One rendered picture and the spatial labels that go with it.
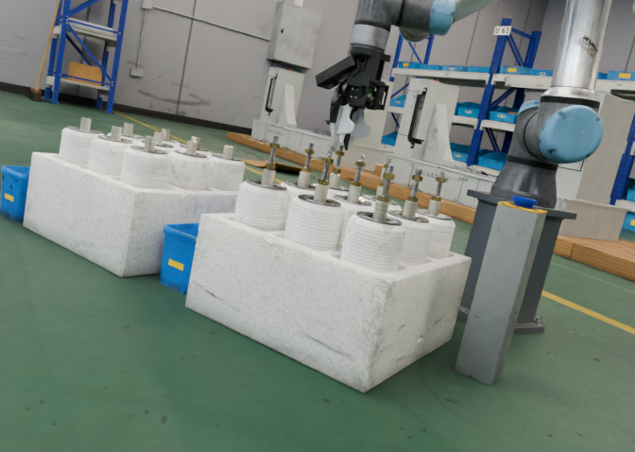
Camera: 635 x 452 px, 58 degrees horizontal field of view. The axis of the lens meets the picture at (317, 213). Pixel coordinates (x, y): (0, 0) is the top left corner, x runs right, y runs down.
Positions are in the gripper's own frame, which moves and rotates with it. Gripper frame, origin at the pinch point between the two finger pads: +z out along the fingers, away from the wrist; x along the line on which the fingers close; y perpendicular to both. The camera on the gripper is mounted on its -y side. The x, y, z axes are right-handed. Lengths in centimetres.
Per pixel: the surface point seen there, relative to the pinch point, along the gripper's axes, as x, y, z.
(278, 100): 295, -334, -14
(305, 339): -27.9, 24.9, 30.7
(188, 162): -20.1, -24.7, 11.0
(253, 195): -27.8, 6.4, 11.3
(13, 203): -41, -62, 31
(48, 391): -65, 17, 35
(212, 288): -31.2, 4.1, 29.3
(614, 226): 241, 0, 19
